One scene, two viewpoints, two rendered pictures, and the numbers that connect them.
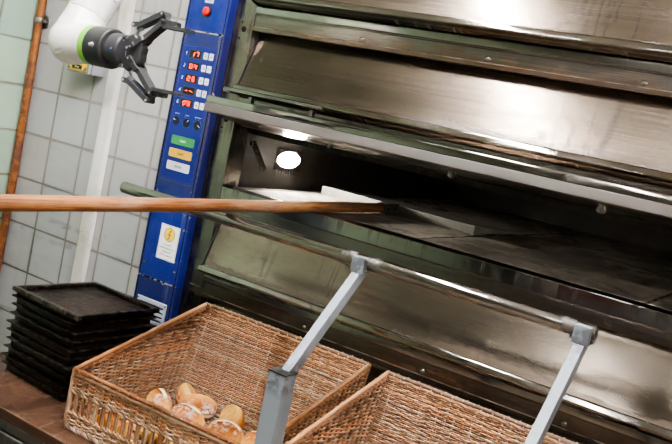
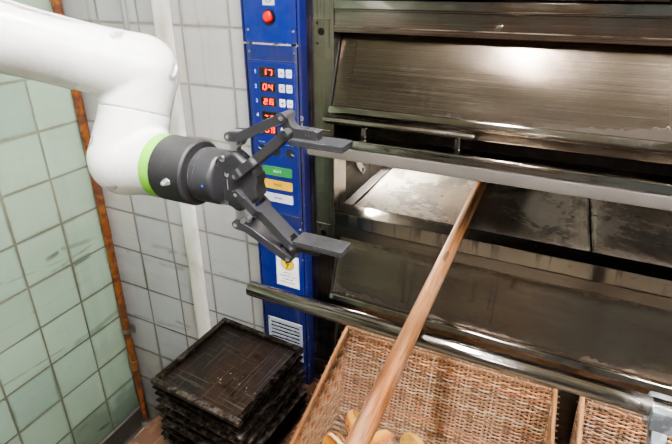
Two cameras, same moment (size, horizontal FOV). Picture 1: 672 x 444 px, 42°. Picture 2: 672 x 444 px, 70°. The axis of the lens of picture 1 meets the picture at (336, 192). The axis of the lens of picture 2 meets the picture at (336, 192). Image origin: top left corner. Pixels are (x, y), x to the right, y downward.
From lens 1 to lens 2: 145 cm
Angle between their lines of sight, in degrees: 19
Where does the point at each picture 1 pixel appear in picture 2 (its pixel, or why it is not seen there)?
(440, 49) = (636, 28)
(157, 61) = (218, 81)
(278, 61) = (377, 66)
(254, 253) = (388, 276)
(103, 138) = not seen: hidden behind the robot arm
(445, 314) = (651, 339)
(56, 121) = not seen: hidden behind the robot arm
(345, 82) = (481, 86)
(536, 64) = not seen: outside the picture
